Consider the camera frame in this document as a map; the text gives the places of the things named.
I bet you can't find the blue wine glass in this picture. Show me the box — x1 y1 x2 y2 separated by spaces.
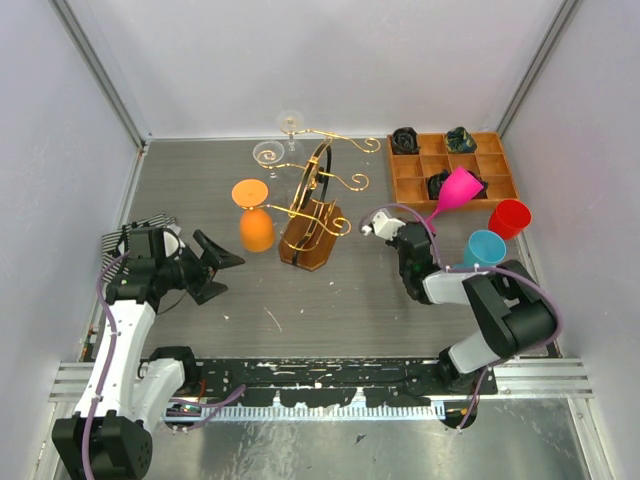
462 230 507 267

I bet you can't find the dark fabric roll right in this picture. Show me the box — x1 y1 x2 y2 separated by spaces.
426 169 489 200

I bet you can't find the red wine glass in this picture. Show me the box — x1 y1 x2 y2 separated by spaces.
488 198 532 241

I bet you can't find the orange wine glass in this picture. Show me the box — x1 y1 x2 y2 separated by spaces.
231 178 275 253

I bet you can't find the gold wire wine glass rack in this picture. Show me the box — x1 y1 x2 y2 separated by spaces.
258 130 381 272

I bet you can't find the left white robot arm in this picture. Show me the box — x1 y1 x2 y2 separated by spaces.
52 222 245 479

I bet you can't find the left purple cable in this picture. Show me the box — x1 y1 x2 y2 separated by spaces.
81 249 132 480

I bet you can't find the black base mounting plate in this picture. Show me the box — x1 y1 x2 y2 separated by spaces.
176 357 477 408

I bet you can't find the striped black white cloth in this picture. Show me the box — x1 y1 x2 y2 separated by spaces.
101 212 185 283

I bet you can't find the clear wine glass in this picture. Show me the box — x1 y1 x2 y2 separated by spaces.
253 140 285 179
276 110 304 160

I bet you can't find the white slotted cable duct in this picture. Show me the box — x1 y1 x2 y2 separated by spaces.
164 402 446 423

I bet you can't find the dark fabric roll left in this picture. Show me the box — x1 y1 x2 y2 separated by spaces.
391 127 420 155

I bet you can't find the pink wine glass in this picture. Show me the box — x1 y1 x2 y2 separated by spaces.
426 166 482 233

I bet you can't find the dark fabric roll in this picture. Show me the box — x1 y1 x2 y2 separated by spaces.
391 127 420 155
444 126 477 154
426 169 489 200

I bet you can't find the dark fabric roll back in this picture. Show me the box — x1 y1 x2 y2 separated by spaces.
444 126 477 154

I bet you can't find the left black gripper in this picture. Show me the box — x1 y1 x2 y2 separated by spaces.
158 229 244 304

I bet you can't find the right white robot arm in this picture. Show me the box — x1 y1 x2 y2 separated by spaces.
358 206 562 394

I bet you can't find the clear wine glass back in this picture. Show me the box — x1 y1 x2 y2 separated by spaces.
276 110 304 160

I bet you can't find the wooden compartment tray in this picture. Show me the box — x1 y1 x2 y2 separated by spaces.
386 132 519 212

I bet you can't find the clear wine glass front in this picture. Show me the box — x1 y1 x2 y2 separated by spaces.
253 140 285 179

